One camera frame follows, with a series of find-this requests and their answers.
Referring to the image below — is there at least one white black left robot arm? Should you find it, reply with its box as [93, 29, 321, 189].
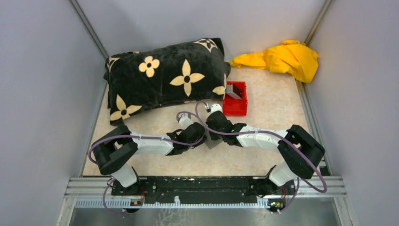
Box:
[88, 122, 207, 195]

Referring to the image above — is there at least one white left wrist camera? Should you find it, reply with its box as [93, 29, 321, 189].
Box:
[177, 113, 194, 129]

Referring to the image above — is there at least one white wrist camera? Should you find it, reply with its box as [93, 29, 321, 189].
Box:
[206, 103, 223, 113]
[177, 113, 194, 129]

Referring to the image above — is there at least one red plastic bin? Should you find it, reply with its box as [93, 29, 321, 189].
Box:
[222, 81, 248, 116]

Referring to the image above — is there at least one yellow cloth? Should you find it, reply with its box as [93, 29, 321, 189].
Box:
[230, 40, 319, 83]

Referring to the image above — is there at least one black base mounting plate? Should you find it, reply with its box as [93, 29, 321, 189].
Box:
[111, 176, 295, 204]

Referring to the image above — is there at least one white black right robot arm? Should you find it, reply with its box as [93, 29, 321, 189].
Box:
[206, 111, 326, 194]

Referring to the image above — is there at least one grey leather card holder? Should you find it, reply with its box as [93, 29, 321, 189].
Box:
[205, 135, 223, 150]

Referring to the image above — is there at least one stack of credit cards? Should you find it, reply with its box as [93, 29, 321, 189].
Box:
[225, 84, 243, 100]

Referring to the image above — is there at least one black floral pillow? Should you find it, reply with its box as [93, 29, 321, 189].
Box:
[104, 38, 231, 126]

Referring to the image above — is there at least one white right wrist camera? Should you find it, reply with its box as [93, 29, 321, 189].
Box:
[206, 103, 223, 113]

